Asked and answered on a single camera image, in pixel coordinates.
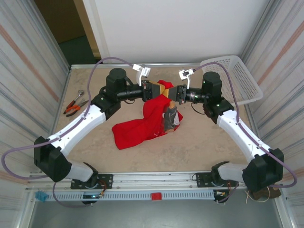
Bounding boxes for white door frame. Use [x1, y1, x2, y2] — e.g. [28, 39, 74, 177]
[82, 0, 112, 64]

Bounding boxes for grey metal sheet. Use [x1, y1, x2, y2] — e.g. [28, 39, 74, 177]
[29, 200, 289, 228]

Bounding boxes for orange-handled pliers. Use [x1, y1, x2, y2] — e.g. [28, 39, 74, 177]
[63, 100, 89, 117]

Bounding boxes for brown drawstring pouch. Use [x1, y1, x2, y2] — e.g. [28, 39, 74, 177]
[246, 185, 283, 203]

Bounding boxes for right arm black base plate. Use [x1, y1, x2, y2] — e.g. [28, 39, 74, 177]
[196, 172, 239, 188]

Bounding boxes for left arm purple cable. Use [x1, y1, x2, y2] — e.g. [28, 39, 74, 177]
[1, 57, 135, 209]

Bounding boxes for red t-shirt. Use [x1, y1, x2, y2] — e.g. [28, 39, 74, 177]
[112, 79, 184, 150]

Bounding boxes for white plastic basket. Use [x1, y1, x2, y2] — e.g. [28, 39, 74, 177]
[200, 55, 264, 106]

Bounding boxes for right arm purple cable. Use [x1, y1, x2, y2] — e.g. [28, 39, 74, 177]
[192, 62, 298, 204]

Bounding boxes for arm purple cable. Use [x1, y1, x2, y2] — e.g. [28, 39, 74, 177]
[192, 62, 298, 204]
[1, 57, 135, 209]

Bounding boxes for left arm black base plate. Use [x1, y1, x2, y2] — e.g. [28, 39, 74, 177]
[70, 174, 114, 190]

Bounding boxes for small blue block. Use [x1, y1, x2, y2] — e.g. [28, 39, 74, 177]
[35, 191, 48, 202]

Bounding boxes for white slotted cable duct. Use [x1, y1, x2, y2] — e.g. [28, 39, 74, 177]
[45, 191, 216, 201]

